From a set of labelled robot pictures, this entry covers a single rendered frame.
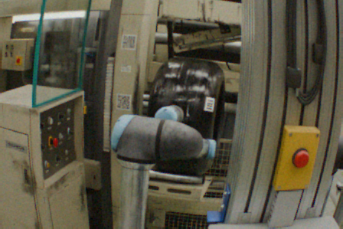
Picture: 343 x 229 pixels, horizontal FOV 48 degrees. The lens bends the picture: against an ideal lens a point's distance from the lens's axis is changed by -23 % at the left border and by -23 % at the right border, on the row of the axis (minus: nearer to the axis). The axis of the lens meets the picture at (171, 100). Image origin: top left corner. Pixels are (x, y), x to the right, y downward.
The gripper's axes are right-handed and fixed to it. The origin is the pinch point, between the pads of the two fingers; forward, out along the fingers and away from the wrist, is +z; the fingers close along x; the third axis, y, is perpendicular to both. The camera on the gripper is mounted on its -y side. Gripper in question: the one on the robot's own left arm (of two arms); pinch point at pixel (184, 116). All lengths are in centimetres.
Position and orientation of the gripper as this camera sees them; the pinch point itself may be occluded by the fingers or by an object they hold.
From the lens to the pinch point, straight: 205.5
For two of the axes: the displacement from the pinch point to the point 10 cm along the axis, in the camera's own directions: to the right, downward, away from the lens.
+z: 2.2, -0.5, 9.7
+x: -9.7, -1.1, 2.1
